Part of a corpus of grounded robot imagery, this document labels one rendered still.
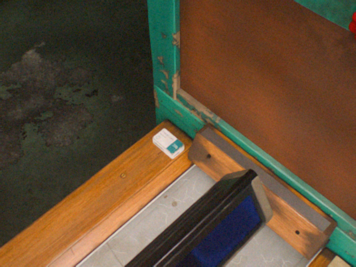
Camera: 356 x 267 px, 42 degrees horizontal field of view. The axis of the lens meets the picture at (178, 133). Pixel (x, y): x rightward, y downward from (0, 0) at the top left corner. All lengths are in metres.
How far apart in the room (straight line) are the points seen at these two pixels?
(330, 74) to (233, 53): 0.17
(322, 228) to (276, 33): 0.34
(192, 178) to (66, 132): 1.11
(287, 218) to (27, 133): 1.41
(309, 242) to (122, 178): 0.38
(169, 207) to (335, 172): 0.34
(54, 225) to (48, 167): 1.01
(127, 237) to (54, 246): 0.13
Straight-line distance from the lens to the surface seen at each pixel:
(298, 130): 0.75
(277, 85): 0.72
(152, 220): 0.93
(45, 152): 1.97
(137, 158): 0.97
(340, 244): 0.88
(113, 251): 0.91
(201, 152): 0.89
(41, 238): 0.92
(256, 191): 0.56
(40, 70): 2.26
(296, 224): 0.83
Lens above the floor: 1.58
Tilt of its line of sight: 54 degrees down
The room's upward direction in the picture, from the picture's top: 1 degrees counter-clockwise
